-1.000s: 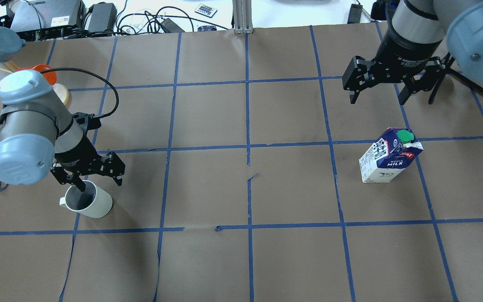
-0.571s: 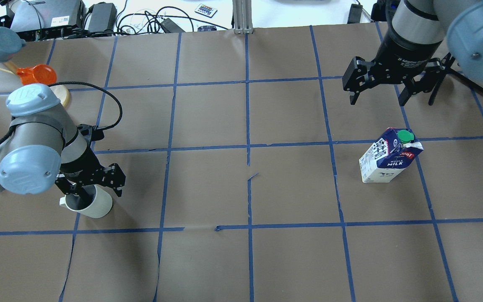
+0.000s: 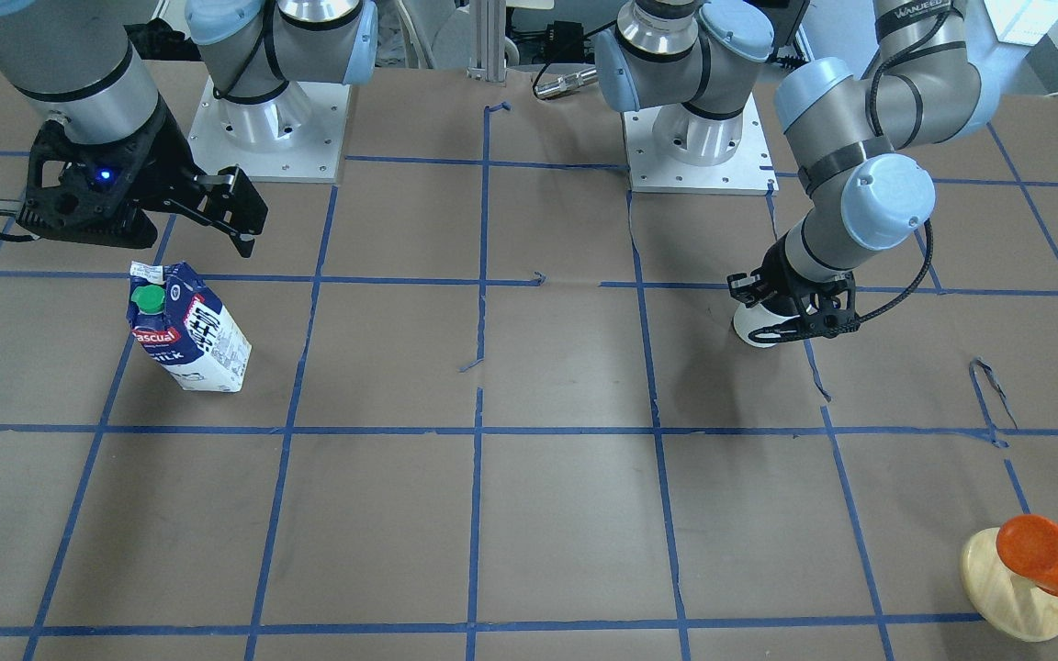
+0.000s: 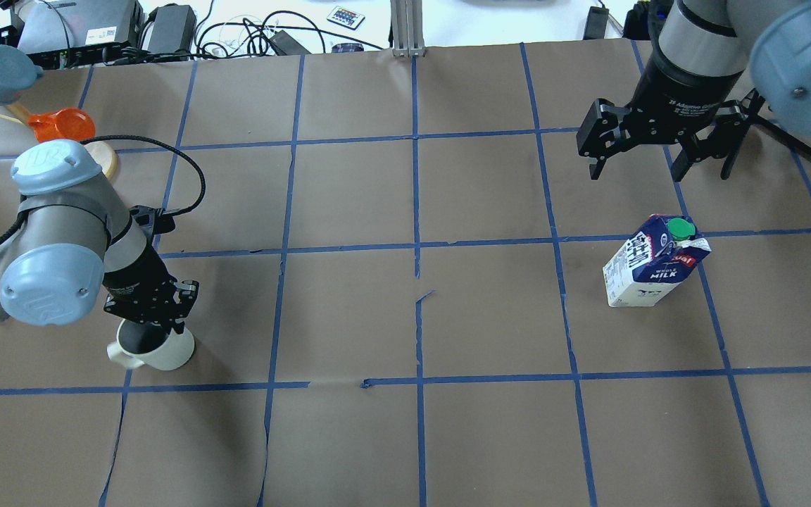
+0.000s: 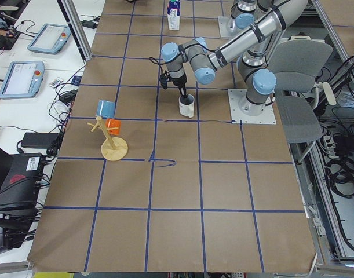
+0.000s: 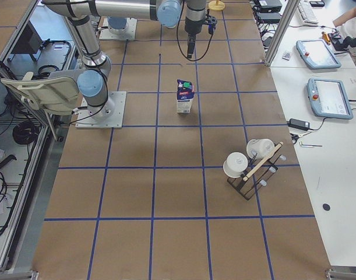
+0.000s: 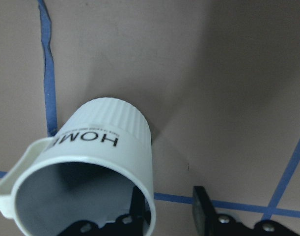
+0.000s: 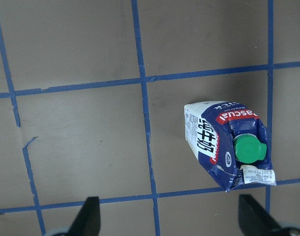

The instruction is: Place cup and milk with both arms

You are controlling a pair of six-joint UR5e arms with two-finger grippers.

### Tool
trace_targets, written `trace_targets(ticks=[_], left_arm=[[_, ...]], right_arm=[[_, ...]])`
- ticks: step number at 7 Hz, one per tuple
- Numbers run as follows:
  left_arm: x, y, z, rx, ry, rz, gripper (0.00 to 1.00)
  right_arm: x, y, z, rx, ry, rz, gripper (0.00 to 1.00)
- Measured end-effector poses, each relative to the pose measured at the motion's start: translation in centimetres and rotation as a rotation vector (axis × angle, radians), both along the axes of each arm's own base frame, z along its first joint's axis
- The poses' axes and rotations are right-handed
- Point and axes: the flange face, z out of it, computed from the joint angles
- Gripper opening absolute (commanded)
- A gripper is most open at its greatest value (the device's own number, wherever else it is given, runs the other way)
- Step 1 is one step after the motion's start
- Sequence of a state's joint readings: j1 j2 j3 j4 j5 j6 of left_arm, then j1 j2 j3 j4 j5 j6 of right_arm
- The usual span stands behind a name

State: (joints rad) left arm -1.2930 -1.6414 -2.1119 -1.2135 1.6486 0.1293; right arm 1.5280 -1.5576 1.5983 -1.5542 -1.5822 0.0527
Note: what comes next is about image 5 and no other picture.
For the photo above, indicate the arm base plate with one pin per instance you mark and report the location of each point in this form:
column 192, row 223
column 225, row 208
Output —
column 227, row 27
column 242, row 111

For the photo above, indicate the black computer box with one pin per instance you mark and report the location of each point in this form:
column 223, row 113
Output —
column 19, row 177

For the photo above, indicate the white ribbed HOME mug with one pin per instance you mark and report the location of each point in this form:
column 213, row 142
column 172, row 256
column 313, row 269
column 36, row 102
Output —
column 186, row 105

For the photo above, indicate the blue mug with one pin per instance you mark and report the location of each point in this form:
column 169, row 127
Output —
column 105, row 109

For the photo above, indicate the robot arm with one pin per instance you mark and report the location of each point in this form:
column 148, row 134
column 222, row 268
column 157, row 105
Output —
column 243, row 13
column 251, row 43

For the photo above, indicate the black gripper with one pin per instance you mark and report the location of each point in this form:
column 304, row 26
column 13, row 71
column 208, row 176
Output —
column 179, row 82

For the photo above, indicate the teach pendant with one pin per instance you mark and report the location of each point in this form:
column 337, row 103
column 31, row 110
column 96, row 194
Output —
column 22, row 80
column 50, row 39

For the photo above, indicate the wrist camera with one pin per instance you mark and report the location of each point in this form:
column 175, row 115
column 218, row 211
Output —
column 164, row 79

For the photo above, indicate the blue white milk carton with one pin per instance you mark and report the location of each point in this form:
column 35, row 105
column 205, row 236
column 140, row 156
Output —
column 173, row 15

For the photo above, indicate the grey office chair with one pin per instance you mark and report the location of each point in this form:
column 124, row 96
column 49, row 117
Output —
column 296, row 63

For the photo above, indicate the near teach pendant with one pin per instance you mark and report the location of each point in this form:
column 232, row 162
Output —
column 22, row 80

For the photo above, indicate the orange mug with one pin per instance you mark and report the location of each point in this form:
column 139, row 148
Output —
column 113, row 126

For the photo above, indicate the aluminium frame post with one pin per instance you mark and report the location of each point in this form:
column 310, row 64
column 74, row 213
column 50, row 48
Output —
column 71, row 17

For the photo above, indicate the black power adapter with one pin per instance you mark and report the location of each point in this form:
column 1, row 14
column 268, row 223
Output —
column 89, row 24

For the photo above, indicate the small remote control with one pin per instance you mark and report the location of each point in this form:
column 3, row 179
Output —
column 57, row 81

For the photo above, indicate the black power brick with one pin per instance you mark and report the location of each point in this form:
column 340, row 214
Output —
column 39, row 141

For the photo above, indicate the far teach pendant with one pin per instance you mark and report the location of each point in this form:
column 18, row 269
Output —
column 50, row 39

